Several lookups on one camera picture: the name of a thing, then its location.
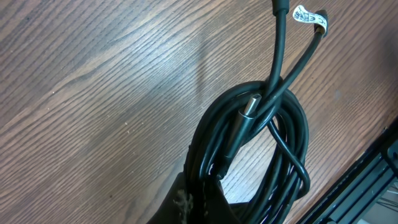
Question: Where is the black USB cable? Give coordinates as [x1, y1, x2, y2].
[183, 0, 329, 224]

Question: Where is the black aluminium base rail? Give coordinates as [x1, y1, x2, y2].
[298, 119, 397, 224]

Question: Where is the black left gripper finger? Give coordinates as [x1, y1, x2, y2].
[148, 172, 240, 224]

